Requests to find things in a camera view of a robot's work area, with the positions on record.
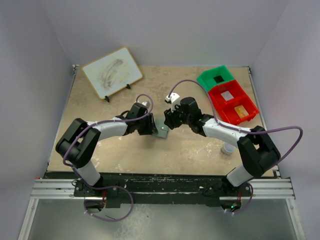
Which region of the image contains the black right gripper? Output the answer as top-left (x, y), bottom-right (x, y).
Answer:
top-left (164, 102), bottom-right (192, 130)

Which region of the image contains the teal leather card holder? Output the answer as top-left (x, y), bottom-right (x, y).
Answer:
top-left (152, 118), bottom-right (169, 139)

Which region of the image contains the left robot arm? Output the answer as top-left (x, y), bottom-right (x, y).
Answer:
top-left (55, 101), bottom-right (158, 196)

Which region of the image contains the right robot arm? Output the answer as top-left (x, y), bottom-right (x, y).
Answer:
top-left (164, 93), bottom-right (281, 196)

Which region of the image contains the silver card in bin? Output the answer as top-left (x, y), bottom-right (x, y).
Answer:
top-left (221, 91), bottom-right (234, 101)

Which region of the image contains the black card in green bin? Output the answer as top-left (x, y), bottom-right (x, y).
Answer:
top-left (213, 75), bottom-right (225, 84)

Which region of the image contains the orange card in bin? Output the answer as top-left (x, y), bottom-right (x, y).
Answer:
top-left (234, 105), bottom-right (249, 119)

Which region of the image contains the green plastic bin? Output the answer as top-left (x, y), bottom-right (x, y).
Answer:
top-left (197, 65), bottom-right (235, 92)

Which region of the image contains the red double plastic bin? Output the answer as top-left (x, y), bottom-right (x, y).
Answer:
top-left (208, 80), bottom-right (260, 125)

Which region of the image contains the yellow framed whiteboard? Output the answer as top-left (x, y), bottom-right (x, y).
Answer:
top-left (82, 47), bottom-right (143, 100)

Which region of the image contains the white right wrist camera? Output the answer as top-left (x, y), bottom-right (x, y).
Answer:
top-left (164, 92), bottom-right (180, 107)

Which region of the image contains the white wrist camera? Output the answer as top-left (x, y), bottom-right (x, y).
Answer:
top-left (164, 92), bottom-right (180, 107)
top-left (141, 101), bottom-right (151, 109)

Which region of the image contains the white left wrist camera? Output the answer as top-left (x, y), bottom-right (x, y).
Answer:
top-left (141, 101), bottom-right (151, 109)

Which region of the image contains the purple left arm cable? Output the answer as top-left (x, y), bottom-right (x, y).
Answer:
top-left (62, 93), bottom-right (154, 222)

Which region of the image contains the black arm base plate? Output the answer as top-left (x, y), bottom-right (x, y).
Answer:
top-left (44, 172), bottom-right (269, 208)

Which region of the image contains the aluminium frame rail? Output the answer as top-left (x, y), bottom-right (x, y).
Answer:
top-left (18, 172), bottom-right (306, 240)

